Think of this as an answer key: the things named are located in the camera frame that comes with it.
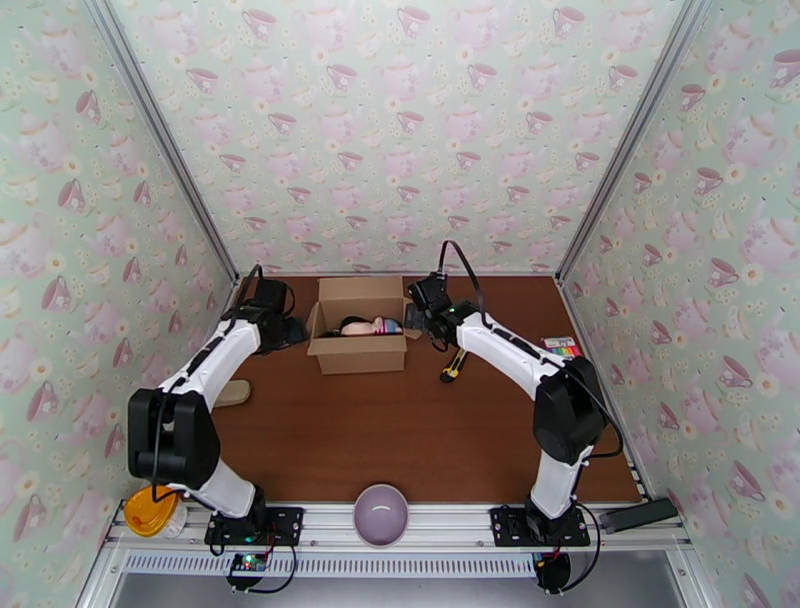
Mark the yellow black utility knife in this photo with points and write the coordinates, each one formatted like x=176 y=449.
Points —
x=453 y=367

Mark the brown cardboard box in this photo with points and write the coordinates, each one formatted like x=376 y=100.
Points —
x=362 y=356

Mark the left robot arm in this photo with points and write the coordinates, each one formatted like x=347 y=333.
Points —
x=175 y=437

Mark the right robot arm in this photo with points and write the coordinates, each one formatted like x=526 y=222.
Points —
x=562 y=412

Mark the doll toy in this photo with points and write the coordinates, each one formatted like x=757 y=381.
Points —
x=372 y=326

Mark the beige flat oval object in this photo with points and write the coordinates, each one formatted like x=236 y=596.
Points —
x=232 y=394

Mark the pack of coloured pens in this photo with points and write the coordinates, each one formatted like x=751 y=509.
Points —
x=562 y=345

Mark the purple bowl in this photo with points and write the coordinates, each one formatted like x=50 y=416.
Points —
x=381 y=515

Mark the small circuit board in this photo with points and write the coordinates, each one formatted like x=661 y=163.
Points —
x=249 y=564

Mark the black round controller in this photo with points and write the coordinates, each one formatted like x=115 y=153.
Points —
x=553 y=572

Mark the black rectangular adapter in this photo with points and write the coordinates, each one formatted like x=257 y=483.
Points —
x=637 y=515

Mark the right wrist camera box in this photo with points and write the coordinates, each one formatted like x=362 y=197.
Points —
x=428 y=290

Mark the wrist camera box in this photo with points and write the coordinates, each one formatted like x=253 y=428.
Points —
x=274 y=295
x=428 y=290

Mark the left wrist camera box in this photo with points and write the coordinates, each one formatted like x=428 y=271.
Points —
x=274 y=295

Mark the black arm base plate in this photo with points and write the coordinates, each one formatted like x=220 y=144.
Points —
x=509 y=525
x=284 y=522

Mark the aluminium mounting rail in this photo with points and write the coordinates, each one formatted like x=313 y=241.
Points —
x=450 y=522

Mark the aluminium frame post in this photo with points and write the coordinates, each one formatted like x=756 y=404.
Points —
x=631 y=137
x=162 y=137

